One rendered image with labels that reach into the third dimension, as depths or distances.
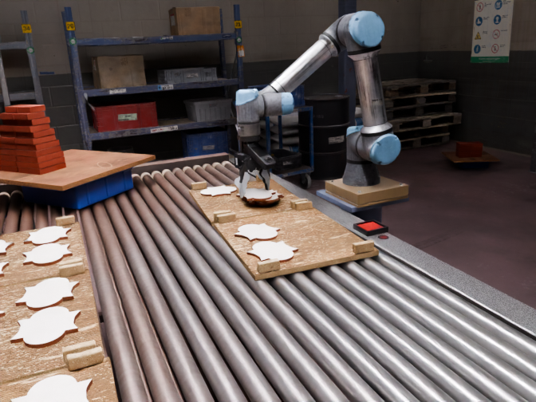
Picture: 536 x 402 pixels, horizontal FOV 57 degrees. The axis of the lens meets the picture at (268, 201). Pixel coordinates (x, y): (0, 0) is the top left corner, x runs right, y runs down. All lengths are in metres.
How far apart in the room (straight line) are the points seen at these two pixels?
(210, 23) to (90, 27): 1.37
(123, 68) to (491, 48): 4.56
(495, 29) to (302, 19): 2.45
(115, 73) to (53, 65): 0.83
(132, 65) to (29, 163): 3.76
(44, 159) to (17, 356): 1.11
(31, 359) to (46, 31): 5.38
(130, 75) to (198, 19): 0.96
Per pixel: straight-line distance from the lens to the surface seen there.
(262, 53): 6.79
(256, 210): 1.68
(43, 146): 2.06
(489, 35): 7.24
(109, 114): 5.63
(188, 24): 5.79
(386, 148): 1.83
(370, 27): 1.77
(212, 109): 5.91
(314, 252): 1.33
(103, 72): 5.65
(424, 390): 0.91
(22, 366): 1.04
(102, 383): 0.94
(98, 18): 6.27
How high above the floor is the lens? 1.47
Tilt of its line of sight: 18 degrees down
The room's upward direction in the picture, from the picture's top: 3 degrees counter-clockwise
